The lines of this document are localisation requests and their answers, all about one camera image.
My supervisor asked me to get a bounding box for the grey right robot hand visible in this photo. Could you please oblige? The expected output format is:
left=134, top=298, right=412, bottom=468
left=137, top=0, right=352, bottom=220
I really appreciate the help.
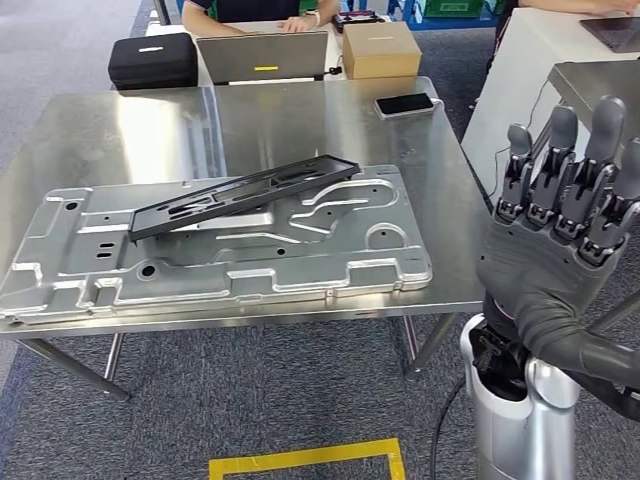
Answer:
left=475, top=95, right=640, bottom=392

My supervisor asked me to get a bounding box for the black plastic panel part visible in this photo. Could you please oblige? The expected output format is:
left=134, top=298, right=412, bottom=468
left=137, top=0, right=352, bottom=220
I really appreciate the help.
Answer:
left=127, top=154, right=361, bottom=243

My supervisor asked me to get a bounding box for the stainless steel workbench table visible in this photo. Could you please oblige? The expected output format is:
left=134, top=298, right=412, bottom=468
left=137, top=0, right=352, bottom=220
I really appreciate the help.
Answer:
left=531, top=59, right=640, bottom=336
left=0, top=76, right=494, bottom=402

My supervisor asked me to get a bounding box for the white cabinet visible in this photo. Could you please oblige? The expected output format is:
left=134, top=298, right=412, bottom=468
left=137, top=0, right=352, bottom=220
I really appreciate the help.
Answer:
left=460, top=6, right=640, bottom=200

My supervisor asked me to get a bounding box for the black smartphone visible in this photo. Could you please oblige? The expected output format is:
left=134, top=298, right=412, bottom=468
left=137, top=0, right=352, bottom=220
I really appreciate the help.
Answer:
left=374, top=92, right=436, bottom=121

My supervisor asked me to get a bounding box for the dark grey laptop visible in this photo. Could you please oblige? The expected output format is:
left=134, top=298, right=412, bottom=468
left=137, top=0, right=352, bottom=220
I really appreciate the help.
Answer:
left=580, top=16, right=640, bottom=54

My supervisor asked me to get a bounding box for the green plastic crate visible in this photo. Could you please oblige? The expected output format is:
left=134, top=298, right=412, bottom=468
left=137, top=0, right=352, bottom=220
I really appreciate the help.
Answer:
left=414, top=0, right=485, bottom=20

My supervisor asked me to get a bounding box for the brown cardboard box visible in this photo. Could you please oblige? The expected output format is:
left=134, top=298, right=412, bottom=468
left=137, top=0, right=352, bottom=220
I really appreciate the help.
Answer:
left=342, top=21, right=423, bottom=81

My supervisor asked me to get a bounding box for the yellow tape floor square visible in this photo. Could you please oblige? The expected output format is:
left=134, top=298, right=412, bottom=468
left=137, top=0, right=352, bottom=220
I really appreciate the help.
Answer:
left=208, top=438, right=407, bottom=480

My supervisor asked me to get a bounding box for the grey box with yellow label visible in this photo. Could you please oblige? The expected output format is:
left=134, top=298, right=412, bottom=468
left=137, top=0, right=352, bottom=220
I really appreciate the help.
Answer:
left=196, top=31, right=330, bottom=86

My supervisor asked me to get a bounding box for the stamped silver metal panel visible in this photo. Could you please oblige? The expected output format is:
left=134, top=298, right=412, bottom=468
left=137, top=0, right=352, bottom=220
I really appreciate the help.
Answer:
left=0, top=164, right=433, bottom=326

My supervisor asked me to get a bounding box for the black hard case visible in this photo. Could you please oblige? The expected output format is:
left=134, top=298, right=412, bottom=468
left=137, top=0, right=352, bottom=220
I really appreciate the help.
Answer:
left=107, top=31, right=199, bottom=91

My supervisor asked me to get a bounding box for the black wrist cable bundle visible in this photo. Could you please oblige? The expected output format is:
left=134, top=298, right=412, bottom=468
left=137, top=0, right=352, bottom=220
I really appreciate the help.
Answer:
left=469, top=327, right=530, bottom=402

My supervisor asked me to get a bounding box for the thin black cable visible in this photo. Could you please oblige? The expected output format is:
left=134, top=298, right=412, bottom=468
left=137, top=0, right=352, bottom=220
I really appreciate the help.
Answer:
left=494, top=79, right=551, bottom=193

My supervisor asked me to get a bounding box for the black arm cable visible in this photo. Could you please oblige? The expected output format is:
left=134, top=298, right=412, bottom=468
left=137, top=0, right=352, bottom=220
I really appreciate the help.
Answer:
left=429, top=376, right=467, bottom=480

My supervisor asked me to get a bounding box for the black device with coloured cables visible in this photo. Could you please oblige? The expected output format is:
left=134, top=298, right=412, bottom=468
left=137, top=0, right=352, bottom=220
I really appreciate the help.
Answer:
left=332, top=9, right=386, bottom=34

